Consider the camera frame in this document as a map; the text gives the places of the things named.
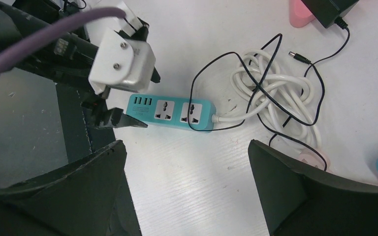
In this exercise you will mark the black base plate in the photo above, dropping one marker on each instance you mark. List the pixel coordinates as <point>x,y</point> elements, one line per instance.
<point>82,140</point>

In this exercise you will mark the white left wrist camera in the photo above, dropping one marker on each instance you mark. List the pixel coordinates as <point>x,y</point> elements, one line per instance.
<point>123,57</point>

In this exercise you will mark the pink triangular power strip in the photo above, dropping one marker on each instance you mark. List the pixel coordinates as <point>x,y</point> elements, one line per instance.
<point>299,14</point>

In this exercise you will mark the black power adapter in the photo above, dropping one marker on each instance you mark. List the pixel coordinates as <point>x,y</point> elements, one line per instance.
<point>330,12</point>

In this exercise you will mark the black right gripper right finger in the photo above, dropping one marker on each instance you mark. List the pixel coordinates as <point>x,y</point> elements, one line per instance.
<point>300,200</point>

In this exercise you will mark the pink round cable reel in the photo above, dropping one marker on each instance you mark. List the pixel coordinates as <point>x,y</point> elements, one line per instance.
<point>309,157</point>

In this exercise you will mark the teal power strip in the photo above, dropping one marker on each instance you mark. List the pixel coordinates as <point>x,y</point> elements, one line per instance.
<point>173,112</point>

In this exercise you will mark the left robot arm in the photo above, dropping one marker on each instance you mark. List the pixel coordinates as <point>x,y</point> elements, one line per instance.
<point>28,26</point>

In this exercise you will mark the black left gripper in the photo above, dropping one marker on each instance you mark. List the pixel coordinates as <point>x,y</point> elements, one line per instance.
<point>68,60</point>

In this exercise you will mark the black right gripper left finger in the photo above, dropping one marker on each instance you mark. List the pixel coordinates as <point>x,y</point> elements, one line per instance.
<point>74,200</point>

